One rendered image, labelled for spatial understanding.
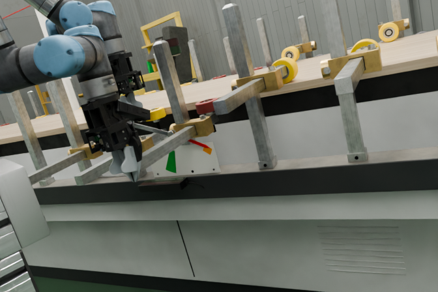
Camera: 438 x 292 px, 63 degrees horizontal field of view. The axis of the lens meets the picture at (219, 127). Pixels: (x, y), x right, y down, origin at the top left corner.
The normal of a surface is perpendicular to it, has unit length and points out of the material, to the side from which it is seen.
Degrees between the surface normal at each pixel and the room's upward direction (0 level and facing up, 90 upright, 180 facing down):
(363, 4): 90
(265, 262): 90
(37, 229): 90
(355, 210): 90
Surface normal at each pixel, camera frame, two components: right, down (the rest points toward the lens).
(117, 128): 0.87, -0.13
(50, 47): -0.05, 0.24
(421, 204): -0.43, 0.30
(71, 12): 0.48, 0.07
